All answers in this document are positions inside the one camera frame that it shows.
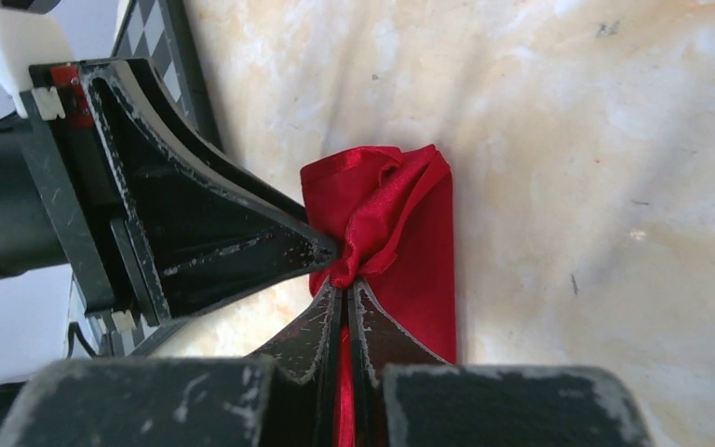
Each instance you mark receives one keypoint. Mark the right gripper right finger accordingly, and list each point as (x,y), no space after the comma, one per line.
(406,395)

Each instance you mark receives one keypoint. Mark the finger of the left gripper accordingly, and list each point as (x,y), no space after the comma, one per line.
(194,231)

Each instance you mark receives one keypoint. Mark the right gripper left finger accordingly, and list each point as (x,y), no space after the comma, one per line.
(282,394)

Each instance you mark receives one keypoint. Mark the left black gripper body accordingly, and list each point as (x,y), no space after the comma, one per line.
(81,182)

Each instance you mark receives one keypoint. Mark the red cloth napkin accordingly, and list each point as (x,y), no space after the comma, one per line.
(391,214)

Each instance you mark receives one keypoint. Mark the black white checkerboard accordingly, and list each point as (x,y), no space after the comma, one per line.
(161,32)

